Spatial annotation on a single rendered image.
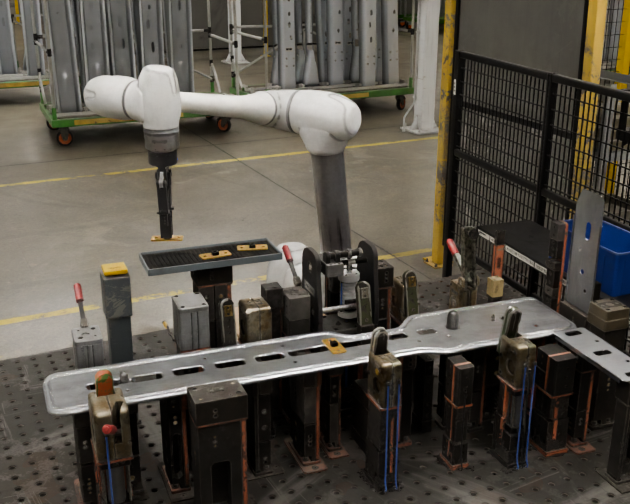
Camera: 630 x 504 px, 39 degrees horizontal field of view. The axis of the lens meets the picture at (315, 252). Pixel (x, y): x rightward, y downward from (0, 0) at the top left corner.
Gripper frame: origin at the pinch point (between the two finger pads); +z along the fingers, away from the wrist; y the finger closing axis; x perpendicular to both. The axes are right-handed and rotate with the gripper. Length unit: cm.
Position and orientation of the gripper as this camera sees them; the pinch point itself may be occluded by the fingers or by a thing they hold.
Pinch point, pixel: (166, 223)
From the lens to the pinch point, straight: 237.9
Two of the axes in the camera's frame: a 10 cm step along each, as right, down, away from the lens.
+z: -0.1, 9.4, 3.4
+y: 0.4, 3.4, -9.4
